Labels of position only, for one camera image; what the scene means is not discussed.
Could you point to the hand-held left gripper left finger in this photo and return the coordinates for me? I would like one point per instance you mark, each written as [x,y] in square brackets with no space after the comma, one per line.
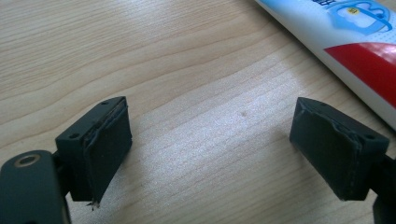
[102,149]

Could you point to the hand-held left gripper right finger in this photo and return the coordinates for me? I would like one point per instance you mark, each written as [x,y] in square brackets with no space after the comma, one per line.
[336,149]

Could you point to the white and red toothpaste tube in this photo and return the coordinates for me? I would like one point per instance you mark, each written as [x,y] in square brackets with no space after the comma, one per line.
[358,43]

